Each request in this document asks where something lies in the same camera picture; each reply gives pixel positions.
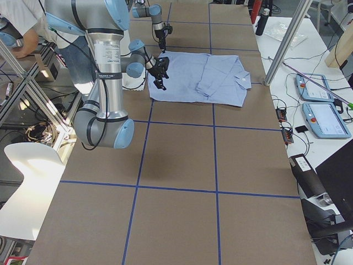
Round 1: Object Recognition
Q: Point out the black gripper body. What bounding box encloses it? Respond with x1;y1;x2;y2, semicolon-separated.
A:
154;28;166;50
148;57;169;80

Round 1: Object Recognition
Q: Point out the light blue striped shirt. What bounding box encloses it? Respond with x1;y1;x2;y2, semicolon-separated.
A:
148;51;252;107

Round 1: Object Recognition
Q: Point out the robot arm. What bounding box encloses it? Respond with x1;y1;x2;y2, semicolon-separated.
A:
131;4;173;53
45;1;173;150

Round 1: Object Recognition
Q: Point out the red bottle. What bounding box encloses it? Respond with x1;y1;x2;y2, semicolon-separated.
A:
250;0;262;24

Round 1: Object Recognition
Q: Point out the black water bottle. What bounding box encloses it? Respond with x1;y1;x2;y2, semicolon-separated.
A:
255;8;270;36

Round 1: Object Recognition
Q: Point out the brown table mat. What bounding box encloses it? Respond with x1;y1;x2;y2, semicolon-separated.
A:
28;3;316;264

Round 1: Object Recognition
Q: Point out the clear plastic bag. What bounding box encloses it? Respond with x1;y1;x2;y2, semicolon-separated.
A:
264;22;308;49

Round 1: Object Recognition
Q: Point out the standing person in jeans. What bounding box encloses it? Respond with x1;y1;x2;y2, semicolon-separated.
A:
1;0;94;101

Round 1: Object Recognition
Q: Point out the white chair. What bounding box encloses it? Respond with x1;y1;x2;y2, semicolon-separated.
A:
1;142;65;241

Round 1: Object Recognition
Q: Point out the far teach pendant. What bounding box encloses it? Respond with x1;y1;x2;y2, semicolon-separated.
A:
295;73;334;103

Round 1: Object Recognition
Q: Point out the teach pendant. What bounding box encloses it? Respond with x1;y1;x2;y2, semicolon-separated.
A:
295;73;334;103
302;102;351;139

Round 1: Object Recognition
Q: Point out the near teach pendant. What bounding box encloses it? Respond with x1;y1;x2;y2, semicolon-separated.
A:
302;102;351;139

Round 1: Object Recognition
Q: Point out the black monitor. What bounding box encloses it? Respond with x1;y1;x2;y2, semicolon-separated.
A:
315;141;352;220

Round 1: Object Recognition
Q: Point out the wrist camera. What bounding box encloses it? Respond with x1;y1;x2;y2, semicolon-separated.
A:
164;24;173;36

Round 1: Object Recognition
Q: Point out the grey aluminium frame post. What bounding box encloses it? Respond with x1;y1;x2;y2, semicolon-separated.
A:
264;0;312;86

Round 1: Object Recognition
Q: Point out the green handled reacher stick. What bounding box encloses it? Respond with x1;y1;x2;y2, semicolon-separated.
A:
281;61;353;110

